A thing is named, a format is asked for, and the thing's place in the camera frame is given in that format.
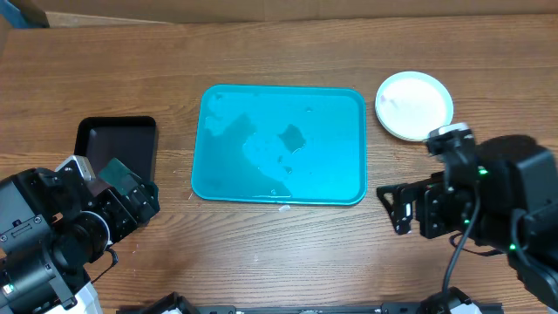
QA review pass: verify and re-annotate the light blue plate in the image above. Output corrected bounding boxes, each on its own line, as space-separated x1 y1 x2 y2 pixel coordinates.
375 71 454 141

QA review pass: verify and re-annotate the green and yellow sponge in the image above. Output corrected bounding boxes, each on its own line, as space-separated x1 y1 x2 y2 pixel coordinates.
99 158 139 196

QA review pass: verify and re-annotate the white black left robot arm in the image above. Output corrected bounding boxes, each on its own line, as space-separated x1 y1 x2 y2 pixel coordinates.
1 167 160 313

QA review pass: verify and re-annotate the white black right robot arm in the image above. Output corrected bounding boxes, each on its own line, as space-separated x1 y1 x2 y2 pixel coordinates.
376 131 557 310

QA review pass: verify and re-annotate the black water tray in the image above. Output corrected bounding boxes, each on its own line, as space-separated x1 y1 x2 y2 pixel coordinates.
74 116 159 181

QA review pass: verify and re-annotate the teal plastic tray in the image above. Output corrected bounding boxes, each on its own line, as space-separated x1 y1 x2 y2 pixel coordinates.
191 85 368 206

